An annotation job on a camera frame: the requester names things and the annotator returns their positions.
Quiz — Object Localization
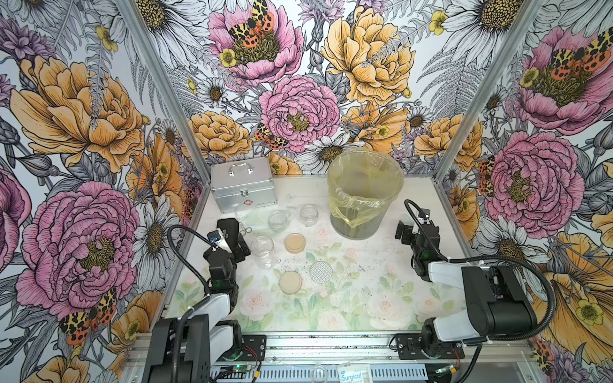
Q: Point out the foil tea jar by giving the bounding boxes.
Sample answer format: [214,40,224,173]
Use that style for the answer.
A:
[250,236,277,269]

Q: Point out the clear jar beige lid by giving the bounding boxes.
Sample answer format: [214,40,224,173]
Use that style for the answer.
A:
[268,211,289,233]

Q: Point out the peeled foil seal disc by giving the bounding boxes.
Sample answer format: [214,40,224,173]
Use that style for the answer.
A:
[309,261,333,285]

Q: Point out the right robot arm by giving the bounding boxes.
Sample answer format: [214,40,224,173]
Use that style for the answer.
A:
[396,199,538,357]

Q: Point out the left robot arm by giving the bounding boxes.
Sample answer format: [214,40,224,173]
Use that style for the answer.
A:
[142,218,251,382]

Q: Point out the small metal scissors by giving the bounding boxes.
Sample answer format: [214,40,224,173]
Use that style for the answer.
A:
[239,221,253,236]

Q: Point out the silver first aid case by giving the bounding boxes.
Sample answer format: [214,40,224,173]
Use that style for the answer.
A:
[211,157,277,213]

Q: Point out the yellow bin liner bag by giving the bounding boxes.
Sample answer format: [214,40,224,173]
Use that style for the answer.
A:
[326,147,405,230]

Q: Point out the surgical label box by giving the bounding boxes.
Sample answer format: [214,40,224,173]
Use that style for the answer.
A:
[337,364,373,383]

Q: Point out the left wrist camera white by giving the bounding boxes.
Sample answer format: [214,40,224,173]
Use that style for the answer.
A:
[207,228,231,252]

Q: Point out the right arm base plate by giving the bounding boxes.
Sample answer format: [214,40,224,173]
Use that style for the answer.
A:
[389,333,465,360]

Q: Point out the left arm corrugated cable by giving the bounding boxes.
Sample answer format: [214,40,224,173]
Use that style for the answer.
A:
[166,223,221,383]

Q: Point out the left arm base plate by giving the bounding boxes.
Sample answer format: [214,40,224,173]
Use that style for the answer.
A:
[236,334,268,362]

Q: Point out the aluminium front rail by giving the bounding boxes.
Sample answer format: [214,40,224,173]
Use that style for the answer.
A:
[128,329,533,367]

